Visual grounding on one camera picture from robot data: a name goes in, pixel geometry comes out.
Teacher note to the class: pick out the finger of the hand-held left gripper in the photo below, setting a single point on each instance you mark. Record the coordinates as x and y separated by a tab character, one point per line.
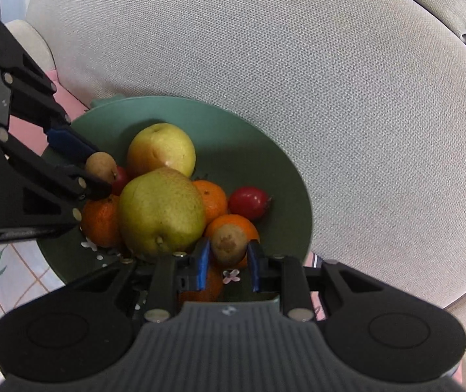
69	141
94	188

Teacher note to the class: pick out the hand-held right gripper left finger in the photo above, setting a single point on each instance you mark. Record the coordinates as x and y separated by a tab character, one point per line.
204	265

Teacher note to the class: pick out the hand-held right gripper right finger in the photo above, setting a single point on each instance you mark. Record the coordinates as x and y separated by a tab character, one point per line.
252	267

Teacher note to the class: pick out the small brown fruit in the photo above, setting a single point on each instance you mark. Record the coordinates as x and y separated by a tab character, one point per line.
229	243
100	165

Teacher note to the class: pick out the red tomato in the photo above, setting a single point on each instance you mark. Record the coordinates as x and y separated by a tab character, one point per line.
120	181
249	203

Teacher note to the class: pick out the large green pear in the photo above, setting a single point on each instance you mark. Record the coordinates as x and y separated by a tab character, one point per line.
159	208

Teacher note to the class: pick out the yellow-green pear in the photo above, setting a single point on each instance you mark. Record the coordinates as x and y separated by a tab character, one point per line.
159	147

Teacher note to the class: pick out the green plastic bowl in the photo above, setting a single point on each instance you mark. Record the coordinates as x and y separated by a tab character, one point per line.
233	147

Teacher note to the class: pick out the printed checked tablecloth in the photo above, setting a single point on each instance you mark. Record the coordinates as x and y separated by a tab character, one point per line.
12	286

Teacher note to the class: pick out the beige sofa armrest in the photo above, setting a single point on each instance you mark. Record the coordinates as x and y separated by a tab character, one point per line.
28	41

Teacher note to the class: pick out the beige sofa back cushion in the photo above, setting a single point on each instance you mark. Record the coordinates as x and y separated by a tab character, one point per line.
298	90

